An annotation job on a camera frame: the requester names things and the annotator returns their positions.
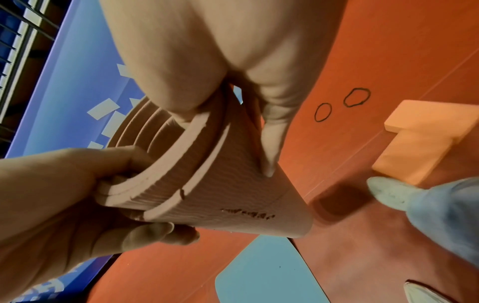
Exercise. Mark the person's left hand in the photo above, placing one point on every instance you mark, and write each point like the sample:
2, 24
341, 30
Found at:
45, 207

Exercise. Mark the person's right hand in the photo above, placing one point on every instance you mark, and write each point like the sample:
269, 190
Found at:
209, 35

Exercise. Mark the black elastic band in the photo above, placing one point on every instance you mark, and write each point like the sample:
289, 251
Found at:
345, 100
316, 114

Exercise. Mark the peach yoga mat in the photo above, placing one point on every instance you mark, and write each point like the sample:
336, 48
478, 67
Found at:
239, 192

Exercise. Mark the light blue yoga mat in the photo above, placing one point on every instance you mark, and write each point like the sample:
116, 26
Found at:
269, 272

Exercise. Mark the orange foam block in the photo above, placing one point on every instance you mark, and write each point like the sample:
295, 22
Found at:
411, 159
434, 118

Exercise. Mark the person's white shoe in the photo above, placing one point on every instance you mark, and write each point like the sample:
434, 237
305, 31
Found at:
393, 192
419, 294

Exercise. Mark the rows of blue stadium seats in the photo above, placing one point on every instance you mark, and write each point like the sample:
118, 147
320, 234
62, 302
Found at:
5, 50

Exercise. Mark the black metal railing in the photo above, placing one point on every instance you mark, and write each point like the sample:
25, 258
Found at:
22, 35

